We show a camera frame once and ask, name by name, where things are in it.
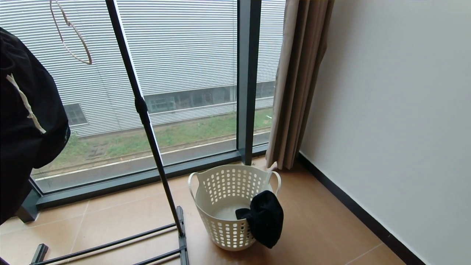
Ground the pink clothes hanger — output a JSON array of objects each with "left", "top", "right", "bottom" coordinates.
[{"left": 50, "top": 0, "right": 93, "bottom": 66}]

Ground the white laundry basket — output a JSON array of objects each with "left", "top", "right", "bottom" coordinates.
[{"left": 188, "top": 165, "right": 282, "bottom": 252}]

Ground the black clothes rack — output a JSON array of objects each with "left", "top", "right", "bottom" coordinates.
[{"left": 0, "top": 0, "right": 190, "bottom": 265}]

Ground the heap of clothes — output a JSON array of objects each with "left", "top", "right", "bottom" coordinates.
[{"left": 235, "top": 190, "right": 284, "bottom": 249}]

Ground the window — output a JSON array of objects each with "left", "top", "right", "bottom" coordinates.
[{"left": 0, "top": 0, "right": 287, "bottom": 223}]

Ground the beige curtain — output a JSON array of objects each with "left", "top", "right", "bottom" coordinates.
[{"left": 266, "top": 0, "right": 335, "bottom": 170}]

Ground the black garment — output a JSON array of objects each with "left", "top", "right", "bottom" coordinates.
[{"left": 0, "top": 28, "right": 71, "bottom": 226}]

